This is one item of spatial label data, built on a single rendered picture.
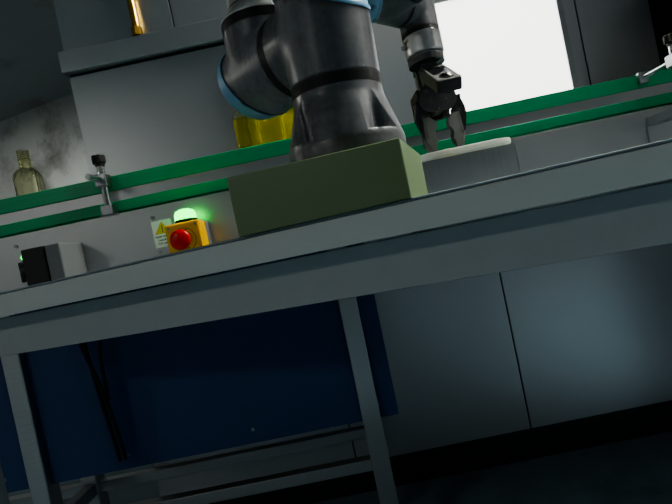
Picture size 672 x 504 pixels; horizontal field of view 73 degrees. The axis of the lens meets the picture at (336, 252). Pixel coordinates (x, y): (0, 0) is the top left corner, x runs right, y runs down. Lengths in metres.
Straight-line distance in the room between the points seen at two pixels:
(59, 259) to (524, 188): 0.86
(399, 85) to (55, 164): 4.77
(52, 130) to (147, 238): 4.76
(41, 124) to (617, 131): 5.43
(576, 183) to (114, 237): 0.89
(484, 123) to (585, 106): 0.24
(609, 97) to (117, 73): 1.28
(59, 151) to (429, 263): 5.31
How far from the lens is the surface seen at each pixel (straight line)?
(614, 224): 0.53
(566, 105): 1.25
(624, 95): 1.32
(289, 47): 0.60
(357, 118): 0.54
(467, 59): 1.38
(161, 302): 0.67
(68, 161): 5.58
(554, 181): 0.48
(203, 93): 1.39
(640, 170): 0.49
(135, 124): 1.43
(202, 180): 1.04
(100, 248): 1.09
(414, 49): 0.97
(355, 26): 0.59
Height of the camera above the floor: 0.72
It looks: 1 degrees down
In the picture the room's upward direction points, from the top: 12 degrees counter-clockwise
